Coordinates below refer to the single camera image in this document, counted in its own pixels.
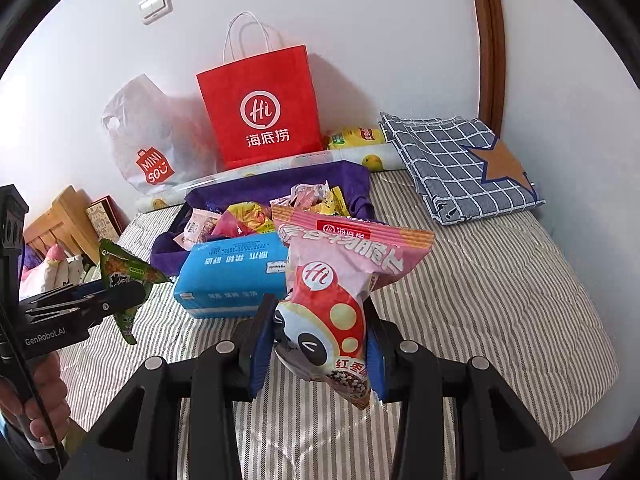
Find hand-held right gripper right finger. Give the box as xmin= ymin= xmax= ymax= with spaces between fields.
xmin=367 ymin=317 xmax=573 ymax=480

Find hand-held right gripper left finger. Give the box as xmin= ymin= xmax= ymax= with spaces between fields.
xmin=60 ymin=292 xmax=278 ymax=480

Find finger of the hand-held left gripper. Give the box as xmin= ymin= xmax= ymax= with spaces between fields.
xmin=20 ymin=281 xmax=108 ymax=313
xmin=60 ymin=285 xmax=147 ymax=326

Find green triangular snack packet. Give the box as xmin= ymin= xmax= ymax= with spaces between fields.
xmin=98 ymin=238 xmax=168 ymax=345

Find white pink snack packet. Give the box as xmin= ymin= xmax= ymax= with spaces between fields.
xmin=180 ymin=210 xmax=221 ymax=250

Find pink panda snack packet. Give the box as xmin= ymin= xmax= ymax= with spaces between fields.
xmin=270 ymin=205 xmax=435 ymax=411

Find pink yellow snack packet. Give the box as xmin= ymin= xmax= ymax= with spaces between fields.
xmin=212 ymin=201 xmax=276 ymax=237

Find purple towel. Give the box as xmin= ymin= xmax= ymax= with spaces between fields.
xmin=150 ymin=160 xmax=373 ymax=277

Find person's left hand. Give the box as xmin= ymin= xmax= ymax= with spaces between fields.
xmin=0 ymin=350 xmax=72 ymax=448

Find floral pillow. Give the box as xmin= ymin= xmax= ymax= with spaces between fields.
xmin=20 ymin=242 xmax=86 ymax=301

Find wooden headboard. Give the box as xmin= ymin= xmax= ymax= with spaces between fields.
xmin=22 ymin=185 xmax=101 ymax=266

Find patterned gift box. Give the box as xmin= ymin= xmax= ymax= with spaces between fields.
xmin=86 ymin=195 xmax=132 ymax=241

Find blue tissue pack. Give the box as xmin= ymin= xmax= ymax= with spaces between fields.
xmin=173 ymin=232 xmax=291 ymax=319

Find white plastic shopping bag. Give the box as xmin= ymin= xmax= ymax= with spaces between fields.
xmin=101 ymin=74 xmax=221 ymax=196

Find fruit-print paper roll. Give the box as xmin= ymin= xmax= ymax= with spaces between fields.
xmin=136 ymin=142 xmax=401 ymax=211

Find grey checked cloth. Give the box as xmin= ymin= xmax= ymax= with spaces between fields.
xmin=378 ymin=111 xmax=546 ymax=226

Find yellow chips bag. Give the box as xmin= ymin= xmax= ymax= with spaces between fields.
xmin=327 ymin=126 xmax=388 ymax=151

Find red paper bag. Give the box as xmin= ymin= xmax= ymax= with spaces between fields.
xmin=196 ymin=10 xmax=325 ymax=171

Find white light switch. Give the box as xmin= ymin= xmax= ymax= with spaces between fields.
xmin=138 ymin=0 xmax=173 ymax=26

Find brown wooden door frame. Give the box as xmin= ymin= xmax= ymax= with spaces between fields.
xmin=465 ymin=0 xmax=506 ymax=136

